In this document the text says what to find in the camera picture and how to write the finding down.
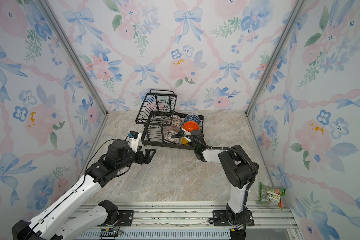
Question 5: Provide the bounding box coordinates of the green snack bag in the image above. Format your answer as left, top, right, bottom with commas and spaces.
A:
259, 183, 286, 209

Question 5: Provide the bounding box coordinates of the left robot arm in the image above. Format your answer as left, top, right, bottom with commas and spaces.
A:
12, 139, 156, 240

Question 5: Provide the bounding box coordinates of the plain orange bowl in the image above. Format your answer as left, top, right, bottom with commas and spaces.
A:
183, 121, 200, 132

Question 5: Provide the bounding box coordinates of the pink striped bowl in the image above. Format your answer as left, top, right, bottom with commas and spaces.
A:
165, 125, 181, 134

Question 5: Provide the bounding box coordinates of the white lattice yellow bowl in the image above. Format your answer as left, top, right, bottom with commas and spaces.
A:
164, 130, 180, 144

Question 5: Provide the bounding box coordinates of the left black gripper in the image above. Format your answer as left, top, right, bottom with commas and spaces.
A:
116, 145, 156, 173

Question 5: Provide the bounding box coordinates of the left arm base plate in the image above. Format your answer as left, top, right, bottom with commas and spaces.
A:
98, 210, 135, 227

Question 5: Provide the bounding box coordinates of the blue triangle pattern bowl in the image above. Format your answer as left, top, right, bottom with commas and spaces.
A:
184, 113, 201, 125

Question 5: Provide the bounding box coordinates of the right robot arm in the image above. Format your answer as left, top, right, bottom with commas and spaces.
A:
190, 130, 259, 226

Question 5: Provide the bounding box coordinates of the black wire dish rack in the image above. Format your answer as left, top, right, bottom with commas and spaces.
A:
136, 90, 204, 150

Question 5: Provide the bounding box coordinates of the plain yellow bowl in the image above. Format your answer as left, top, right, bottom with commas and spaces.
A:
181, 138, 189, 145

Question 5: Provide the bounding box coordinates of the brown checker pattern bowl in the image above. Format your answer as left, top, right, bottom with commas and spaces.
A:
172, 115, 183, 128

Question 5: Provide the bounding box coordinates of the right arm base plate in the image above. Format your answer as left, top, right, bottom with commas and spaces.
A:
208, 210, 255, 228

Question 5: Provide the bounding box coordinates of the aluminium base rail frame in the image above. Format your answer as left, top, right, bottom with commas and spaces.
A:
68, 201, 302, 240

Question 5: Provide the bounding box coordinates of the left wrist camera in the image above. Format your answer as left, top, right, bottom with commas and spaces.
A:
126, 131, 142, 153

